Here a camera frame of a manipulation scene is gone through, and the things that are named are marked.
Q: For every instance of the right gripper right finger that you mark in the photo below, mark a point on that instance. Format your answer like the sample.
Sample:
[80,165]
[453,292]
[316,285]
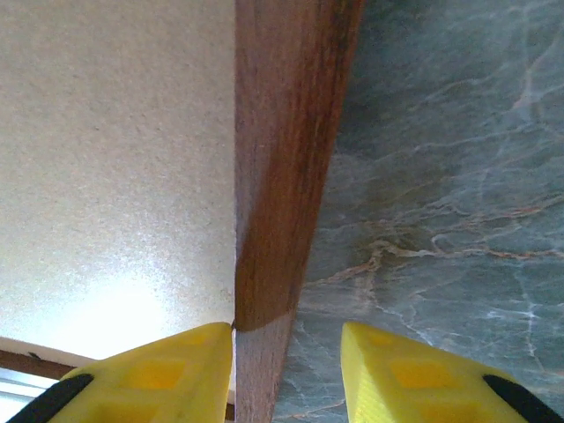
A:
[418,388]

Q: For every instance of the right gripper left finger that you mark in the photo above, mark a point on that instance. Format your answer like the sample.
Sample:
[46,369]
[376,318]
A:
[154,383]

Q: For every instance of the brown wooden picture frame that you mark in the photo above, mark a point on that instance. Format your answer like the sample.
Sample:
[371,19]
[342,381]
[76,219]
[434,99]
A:
[282,176]

